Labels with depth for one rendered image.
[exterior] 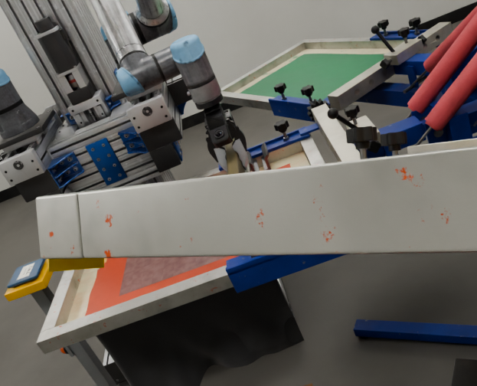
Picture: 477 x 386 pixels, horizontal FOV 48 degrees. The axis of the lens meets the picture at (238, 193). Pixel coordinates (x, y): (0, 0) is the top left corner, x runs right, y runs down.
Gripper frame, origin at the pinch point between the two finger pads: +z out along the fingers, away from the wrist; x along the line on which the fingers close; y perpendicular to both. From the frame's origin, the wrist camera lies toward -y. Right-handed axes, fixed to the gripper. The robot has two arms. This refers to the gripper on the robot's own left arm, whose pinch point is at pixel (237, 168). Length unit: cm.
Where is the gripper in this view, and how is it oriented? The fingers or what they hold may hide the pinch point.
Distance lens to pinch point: 140.2
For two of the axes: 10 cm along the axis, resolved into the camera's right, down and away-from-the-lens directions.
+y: -0.7, -4.6, 8.9
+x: -9.3, 3.5, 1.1
